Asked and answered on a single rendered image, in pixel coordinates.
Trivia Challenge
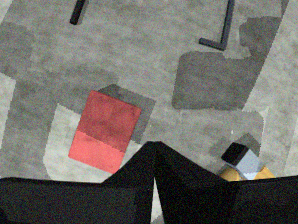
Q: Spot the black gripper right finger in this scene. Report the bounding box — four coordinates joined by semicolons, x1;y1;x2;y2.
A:
154;141;298;224

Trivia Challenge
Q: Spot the dark grey l-shaped bar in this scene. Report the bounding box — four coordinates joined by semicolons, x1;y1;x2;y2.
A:
198;0;234;52

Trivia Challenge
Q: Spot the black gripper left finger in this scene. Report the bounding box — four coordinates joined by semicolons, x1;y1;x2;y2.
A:
0;141;157;224

